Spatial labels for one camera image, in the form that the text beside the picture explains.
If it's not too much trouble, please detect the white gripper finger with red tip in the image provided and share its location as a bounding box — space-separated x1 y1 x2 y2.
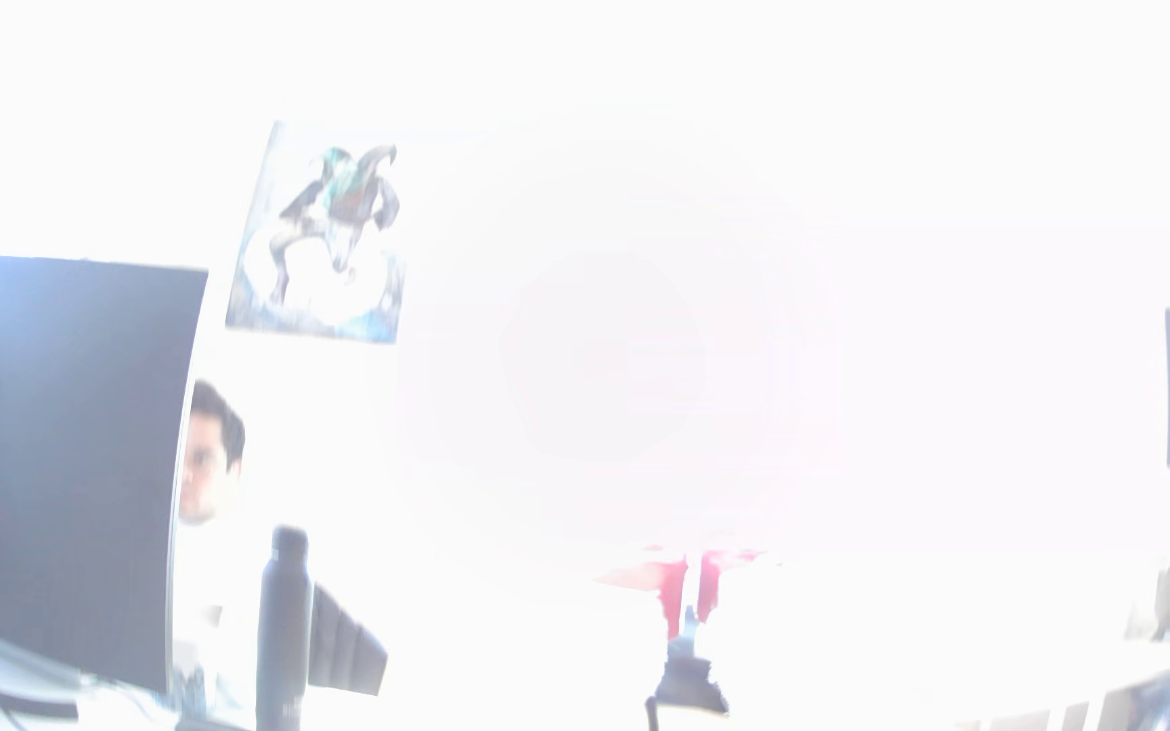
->
699 548 767 623
593 546 690 643

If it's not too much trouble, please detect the black chess piece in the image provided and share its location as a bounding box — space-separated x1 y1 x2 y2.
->
644 607 731 731

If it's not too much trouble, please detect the black drinking bottle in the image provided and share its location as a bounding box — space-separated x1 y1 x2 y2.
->
256 525 314 731

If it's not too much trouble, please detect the dark haired person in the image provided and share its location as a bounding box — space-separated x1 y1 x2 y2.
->
173 378 272 724

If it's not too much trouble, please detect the dark computer monitor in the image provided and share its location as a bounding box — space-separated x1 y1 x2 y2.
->
0 248 211 698

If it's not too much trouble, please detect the fantasy figure wall poster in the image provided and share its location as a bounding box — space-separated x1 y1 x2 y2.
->
224 120 406 345

